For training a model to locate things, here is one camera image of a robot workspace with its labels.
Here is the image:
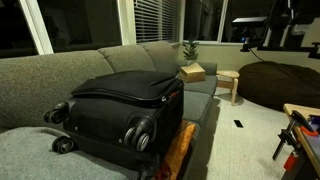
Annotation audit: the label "black wheeled suitcase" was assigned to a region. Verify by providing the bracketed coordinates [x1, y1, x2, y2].
[44, 70, 184, 170]

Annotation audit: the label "tan cardboard box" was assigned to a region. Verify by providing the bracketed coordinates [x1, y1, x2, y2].
[180, 63, 206, 83]

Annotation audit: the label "small green potted plant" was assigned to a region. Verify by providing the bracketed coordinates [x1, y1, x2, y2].
[183, 39, 198, 63]

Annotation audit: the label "orange patterned blanket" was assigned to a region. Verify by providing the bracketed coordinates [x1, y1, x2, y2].
[152, 120, 196, 180]

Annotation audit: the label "light wooden stool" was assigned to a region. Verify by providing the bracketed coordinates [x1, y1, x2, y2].
[217, 70, 240, 106]

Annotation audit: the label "white window blinds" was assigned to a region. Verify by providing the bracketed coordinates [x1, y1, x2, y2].
[133, 0, 180, 43]

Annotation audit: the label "black phone on floor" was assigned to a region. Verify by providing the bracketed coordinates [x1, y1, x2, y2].
[234, 120, 243, 128]

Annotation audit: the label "dark brown bean bag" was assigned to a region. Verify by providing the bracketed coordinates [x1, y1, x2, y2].
[237, 61, 320, 111]

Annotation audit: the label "grey fabric sofa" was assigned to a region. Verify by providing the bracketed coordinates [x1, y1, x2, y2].
[0, 40, 219, 180]

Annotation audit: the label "wooden table with clamps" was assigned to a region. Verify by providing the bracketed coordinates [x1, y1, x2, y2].
[272, 103, 320, 180]

